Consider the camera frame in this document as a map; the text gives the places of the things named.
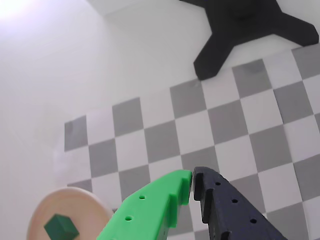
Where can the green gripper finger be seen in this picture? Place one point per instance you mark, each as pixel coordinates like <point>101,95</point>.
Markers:
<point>150,207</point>

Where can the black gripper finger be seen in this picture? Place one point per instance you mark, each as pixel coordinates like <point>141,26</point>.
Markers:
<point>232,215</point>

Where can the dark green dice cube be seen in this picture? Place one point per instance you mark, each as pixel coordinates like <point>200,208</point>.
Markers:
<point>61,227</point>

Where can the beige round plate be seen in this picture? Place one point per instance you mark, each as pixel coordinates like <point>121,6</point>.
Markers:
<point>75,202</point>

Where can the grey white checkerboard mat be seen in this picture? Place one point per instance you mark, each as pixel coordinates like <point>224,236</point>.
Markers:
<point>225,125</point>

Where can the black cross-shaped stand foot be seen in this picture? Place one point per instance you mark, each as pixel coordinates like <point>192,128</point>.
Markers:
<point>245,22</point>

